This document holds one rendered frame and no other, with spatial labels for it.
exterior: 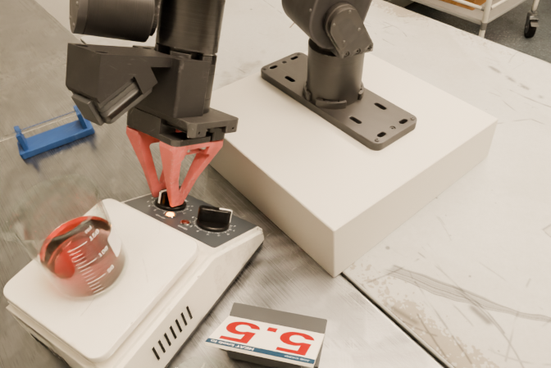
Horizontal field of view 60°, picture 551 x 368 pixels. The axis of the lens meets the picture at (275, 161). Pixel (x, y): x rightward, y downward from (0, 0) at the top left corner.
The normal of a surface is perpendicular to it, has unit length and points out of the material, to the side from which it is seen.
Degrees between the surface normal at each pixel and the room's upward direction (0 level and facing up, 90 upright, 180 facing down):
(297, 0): 68
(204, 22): 77
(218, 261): 90
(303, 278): 0
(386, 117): 4
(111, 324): 0
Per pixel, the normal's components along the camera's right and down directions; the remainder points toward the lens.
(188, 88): 0.79, 0.33
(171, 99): -0.58, 0.14
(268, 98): -0.02, -0.74
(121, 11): 0.45, 0.44
